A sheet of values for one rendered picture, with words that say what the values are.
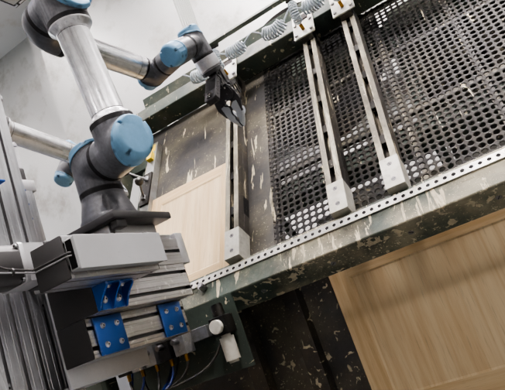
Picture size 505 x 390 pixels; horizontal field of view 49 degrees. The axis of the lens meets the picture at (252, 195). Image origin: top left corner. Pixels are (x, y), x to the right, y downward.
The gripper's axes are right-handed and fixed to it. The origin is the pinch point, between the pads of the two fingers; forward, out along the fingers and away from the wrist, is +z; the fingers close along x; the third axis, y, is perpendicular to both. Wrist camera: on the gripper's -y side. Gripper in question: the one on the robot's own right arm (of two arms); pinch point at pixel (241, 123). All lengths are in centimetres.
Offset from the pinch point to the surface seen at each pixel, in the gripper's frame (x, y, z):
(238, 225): 19.5, -3.2, 30.5
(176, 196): 57, 31, 16
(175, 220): 56, 19, 23
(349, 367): 5, -17, 89
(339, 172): -20.8, 0.6, 29.8
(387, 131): -39.3, 8.5, 26.3
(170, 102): 60, 80, -19
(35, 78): 429, 481, -150
